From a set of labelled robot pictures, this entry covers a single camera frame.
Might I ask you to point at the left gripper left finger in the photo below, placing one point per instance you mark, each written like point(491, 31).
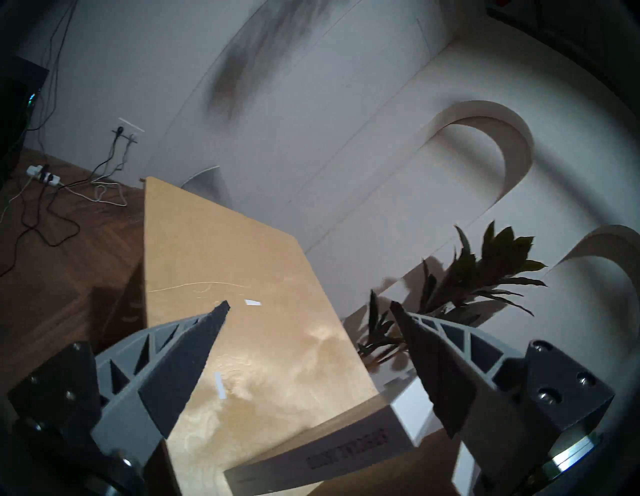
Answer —
point(175, 365)

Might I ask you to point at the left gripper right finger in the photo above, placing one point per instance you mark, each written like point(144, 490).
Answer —
point(440, 370)

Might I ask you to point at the wooden display table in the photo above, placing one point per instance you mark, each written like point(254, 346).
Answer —
point(225, 250)

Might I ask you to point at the tall green potted plant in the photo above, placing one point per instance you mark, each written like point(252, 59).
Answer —
point(475, 270)

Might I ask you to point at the grey Special Issue book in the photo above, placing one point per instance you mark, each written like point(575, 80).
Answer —
point(325, 455)

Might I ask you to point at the grey curved panel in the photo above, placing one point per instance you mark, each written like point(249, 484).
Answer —
point(207, 184)

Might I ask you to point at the white power strip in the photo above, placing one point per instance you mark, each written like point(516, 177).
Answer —
point(42, 175)

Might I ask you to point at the black equipment box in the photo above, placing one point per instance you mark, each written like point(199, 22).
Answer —
point(17, 115)

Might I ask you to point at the white wall socket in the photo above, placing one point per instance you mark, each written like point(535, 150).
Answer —
point(128, 131)

